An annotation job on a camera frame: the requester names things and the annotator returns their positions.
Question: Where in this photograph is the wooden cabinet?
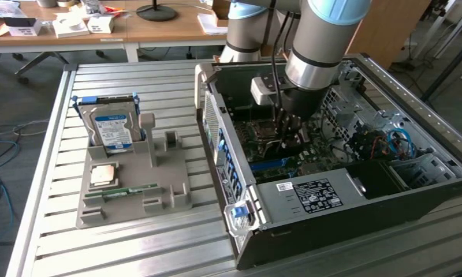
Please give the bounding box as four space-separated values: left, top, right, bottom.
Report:
342 0 435 70

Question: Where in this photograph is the open black PC case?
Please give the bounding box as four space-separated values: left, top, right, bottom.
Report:
194 53 462 271

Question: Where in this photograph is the metal drive cage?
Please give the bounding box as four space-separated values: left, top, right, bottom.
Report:
321 85 377 139

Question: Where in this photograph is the black slanted pole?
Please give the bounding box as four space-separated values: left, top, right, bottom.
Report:
421 25 462 102

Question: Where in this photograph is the white box with black lid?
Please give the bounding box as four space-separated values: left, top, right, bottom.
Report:
3 17 43 37

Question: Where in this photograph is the blue wire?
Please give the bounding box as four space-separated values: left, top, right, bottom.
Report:
386 128 419 160

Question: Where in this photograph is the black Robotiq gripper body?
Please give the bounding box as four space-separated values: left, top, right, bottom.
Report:
281 86 333 121

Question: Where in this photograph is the grey power supply unit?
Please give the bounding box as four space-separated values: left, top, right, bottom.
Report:
250 169 366 227

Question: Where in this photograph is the CPU socket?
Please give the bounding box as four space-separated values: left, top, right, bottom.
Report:
253 120 281 140

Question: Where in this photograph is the stack of white papers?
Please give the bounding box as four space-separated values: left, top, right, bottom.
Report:
198 13 229 36

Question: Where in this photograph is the brown cardboard box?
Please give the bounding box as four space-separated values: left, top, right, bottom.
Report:
211 0 233 20

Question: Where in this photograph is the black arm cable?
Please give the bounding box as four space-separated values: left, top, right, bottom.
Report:
269 0 296 116

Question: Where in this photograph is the white floor cable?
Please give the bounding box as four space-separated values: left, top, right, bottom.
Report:
0 119 50 137

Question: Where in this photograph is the hard disk in blue carrier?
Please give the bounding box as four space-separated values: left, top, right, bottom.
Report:
72 92 142 155

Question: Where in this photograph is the small white labelled box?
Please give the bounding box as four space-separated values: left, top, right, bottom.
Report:
87 16 117 34

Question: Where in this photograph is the metal disk bay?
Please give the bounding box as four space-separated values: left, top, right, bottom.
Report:
389 152 461 190

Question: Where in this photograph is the white box with tape roll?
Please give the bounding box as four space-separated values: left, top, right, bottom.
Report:
52 13 90 39

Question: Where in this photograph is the green RAM stick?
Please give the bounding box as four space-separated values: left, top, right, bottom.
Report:
84 184 159 200

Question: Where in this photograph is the grey plastic parts rack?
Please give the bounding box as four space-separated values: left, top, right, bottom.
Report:
76 113 194 230

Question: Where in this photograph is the green motherboard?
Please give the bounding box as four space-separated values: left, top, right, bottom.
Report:
230 102 352 184

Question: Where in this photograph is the CPU chip with metal lid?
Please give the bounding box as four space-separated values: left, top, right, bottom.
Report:
90 166 117 185

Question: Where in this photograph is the blue floor cable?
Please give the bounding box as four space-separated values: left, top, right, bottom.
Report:
0 126 23 248

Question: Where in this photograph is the blue release latch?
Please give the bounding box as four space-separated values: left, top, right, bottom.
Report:
230 205 253 220

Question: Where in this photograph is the black round lamp base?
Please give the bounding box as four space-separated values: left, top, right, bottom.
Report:
135 0 178 23

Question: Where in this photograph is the clear plastic bag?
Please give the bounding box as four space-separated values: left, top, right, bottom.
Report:
0 0 28 20

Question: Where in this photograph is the black and red wire bundle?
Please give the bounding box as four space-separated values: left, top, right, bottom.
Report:
349 129 393 161

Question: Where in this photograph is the crumpled plastic packaging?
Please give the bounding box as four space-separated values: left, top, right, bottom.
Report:
79 0 108 15

